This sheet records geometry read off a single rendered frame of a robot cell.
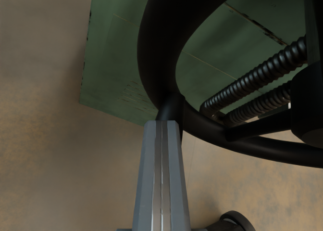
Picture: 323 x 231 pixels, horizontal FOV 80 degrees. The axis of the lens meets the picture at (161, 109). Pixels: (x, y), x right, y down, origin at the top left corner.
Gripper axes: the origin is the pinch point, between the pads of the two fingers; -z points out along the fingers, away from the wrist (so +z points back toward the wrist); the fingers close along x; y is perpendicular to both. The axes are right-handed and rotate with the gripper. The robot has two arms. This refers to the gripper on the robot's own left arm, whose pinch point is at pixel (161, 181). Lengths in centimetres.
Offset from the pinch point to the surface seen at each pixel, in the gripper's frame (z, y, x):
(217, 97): -17.4, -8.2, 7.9
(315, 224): -43, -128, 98
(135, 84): -41.9, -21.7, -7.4
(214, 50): -30.0, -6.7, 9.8
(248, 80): -14.9, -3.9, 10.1
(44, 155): -41, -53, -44
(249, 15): -25.6, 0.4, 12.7
